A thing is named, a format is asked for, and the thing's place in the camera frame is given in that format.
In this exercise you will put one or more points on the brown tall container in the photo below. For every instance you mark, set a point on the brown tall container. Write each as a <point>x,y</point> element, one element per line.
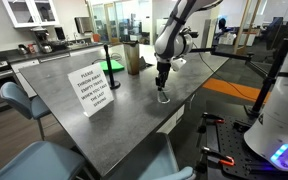
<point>131,51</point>

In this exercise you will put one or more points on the silver kettle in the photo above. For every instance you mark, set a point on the silver kettle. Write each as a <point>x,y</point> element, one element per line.
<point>22,49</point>

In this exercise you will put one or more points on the black orange clamp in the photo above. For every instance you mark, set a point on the black orange clamp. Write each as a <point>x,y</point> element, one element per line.
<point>223,159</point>
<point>214,118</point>

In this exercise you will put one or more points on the black perforated mounting board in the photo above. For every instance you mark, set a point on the black perforated mounting board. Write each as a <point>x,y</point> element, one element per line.
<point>227,138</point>

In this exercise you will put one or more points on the black coffee maker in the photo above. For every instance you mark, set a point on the black coffee maker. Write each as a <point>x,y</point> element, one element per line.
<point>40,34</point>

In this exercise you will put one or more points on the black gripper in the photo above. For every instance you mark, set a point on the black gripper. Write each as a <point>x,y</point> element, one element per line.
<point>163,71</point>

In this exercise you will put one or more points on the clear glass cup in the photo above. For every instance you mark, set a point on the clear glass cup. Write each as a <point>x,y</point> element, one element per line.
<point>161,89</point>

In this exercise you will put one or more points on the white wall cabinet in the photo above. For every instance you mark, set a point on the white wall cabinet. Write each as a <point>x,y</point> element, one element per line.
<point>31,13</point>

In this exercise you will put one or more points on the black post stand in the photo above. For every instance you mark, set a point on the black post stand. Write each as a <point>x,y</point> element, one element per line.
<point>113,84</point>

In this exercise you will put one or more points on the white paper sign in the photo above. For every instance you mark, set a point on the white paper sign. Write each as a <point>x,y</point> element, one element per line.
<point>91,87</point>

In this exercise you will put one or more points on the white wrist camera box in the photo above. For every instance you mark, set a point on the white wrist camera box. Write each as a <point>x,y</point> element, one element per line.
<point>177,64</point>

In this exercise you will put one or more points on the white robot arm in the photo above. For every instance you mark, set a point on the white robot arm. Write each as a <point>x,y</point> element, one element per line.
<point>174,40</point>

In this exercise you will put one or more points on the black camera tripod arm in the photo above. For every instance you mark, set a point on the black camera tripod arm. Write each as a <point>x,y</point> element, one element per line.
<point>269,77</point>

